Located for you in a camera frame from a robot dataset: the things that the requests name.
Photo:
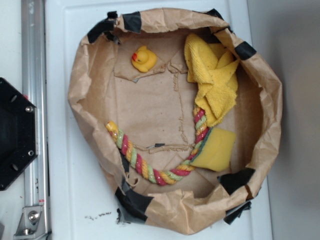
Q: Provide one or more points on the yellow microfiber cloth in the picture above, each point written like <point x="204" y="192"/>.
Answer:
<point x="213" y="68"/>

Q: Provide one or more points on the brown paper bag basin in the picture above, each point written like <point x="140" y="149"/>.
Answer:
<point x="155" y="110"/>

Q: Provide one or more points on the yellow rubber duck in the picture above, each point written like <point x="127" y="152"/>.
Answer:
<point x="144" y="59"/>

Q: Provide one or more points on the yellow sponge with green back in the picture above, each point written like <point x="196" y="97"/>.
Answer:
<point x="215" y="153"/>

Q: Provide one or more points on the multicolour twisted rope toy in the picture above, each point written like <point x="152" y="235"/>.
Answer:
<point x="167" y="177"/>

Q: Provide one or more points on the aluminium extrusion rail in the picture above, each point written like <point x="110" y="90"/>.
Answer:
<point x="34" y="86"/>

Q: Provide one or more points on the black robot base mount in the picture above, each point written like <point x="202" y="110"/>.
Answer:
<point x="18" y="144"/>

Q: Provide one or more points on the metal corner bracket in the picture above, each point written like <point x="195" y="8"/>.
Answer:
<point x="31" y="225"/>

